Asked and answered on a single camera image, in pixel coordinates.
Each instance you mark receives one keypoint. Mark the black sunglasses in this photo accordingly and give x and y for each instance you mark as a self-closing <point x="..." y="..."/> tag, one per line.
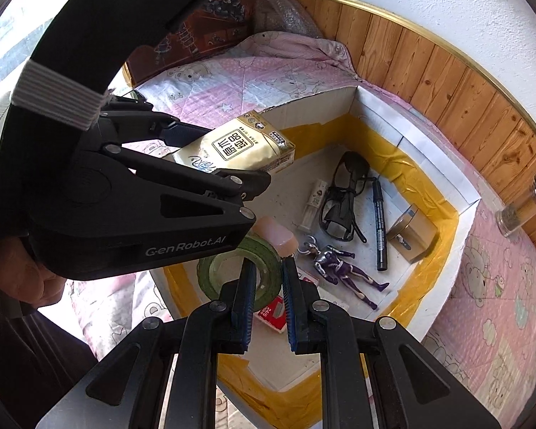
<point x="339" y="214"/>

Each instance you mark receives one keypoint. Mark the gold metal tin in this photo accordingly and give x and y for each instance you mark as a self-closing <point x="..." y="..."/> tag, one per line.
<point x="415" y="237"/>

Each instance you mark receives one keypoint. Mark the glass jar with silver lid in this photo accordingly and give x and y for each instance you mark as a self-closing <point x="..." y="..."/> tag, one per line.
<point x="509" y="219"/>

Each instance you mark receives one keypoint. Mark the pink printed blanket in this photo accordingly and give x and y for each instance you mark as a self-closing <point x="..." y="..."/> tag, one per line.
<point x="272" y="67"/>

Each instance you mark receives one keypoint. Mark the green tape roll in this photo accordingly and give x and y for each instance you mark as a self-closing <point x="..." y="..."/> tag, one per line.
<point x="210" y="272"/>

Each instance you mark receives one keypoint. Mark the white cardboard box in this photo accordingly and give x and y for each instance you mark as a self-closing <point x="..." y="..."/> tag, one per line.
<point x="424" y="174"/>

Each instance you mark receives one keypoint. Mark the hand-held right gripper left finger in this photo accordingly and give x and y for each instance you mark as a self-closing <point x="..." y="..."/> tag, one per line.
<point x="248" y="304"/>

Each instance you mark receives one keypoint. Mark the red staples box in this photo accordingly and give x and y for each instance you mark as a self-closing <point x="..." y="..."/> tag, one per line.
<point x="272" y="313"/>

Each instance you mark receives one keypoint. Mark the small white tube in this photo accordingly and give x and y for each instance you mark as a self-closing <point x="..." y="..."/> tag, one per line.
<point x="315" y="201"/>

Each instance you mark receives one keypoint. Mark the person's left hand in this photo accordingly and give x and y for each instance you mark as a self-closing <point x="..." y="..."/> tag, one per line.
<point x="13" y="272"/>

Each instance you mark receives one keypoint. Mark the pink block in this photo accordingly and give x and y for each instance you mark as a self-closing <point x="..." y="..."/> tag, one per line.
<point x="277" y="234"/>

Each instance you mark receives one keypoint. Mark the person's left forearm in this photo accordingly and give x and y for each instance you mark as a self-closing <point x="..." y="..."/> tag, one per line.
<point x="27" y="366"/>

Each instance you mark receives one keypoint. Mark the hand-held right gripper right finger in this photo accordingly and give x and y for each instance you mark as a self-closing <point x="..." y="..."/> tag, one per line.
<point x="290" y="308"/>

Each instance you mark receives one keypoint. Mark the purple silver action figure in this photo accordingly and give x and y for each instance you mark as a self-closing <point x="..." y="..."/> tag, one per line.
<point x="335" y="263"/>

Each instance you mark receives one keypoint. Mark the brown printed carton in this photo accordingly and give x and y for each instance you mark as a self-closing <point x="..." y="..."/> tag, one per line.
<point x="196" y="35"/>

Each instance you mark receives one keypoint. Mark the black marker pen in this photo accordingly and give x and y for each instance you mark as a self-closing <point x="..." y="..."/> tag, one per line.
<point x="380" y="228"/>

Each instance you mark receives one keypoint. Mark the cream tissue packet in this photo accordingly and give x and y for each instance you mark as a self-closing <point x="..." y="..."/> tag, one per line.
<point x="236" y="147"/>

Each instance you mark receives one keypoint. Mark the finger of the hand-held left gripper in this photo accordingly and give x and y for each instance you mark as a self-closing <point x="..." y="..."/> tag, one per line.
<point x="196" y="183"/>
<point x="152" y="123"/>

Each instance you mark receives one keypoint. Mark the bubble wrap roll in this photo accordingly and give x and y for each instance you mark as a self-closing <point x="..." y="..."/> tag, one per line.
<point x="286" y="13"/>

